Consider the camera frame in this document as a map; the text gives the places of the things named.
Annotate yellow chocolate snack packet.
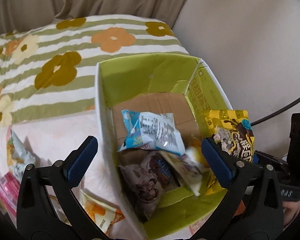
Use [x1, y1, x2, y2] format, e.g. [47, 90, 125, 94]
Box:
[202, 109, 255, 197]

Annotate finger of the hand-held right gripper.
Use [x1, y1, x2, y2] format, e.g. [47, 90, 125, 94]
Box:
[252, 150, 290, 168]

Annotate yellow and white snack packet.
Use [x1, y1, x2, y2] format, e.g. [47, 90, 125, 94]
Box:
[162, 145, 210, 197]

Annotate blue and white snack packet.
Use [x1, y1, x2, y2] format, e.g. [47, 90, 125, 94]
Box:
[117, 109, 186, 155]

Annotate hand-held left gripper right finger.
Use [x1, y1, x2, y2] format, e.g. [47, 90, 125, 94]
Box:
[197, 137, 283, 233]

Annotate silver and orange snack packet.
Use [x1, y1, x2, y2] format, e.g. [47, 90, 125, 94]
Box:
[6, 127, 37, 182]

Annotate pink snack packet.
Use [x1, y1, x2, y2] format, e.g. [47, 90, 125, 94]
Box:
[0, 172, 21, 213]

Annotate black cable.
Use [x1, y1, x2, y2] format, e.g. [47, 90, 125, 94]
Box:
[250, 94, 300, 127]

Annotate green cardboard box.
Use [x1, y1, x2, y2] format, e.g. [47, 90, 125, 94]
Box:
[94, 52, 234, 239]

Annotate orange and white snack packet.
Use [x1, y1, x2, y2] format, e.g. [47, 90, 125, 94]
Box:
[79, 189, 125, 233]

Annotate floral striped blanket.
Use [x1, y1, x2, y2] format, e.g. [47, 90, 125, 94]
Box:
[0, 15, 190, 158]

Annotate brown printed snack packet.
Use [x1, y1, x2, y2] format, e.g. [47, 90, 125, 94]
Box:
[118, 151, 182, 223]

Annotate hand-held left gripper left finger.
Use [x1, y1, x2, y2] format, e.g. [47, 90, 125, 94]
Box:
[16, 135, 103, 233]

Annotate pink patterned tablecloth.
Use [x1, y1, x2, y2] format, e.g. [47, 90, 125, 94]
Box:
[0, 110, 147, 240]

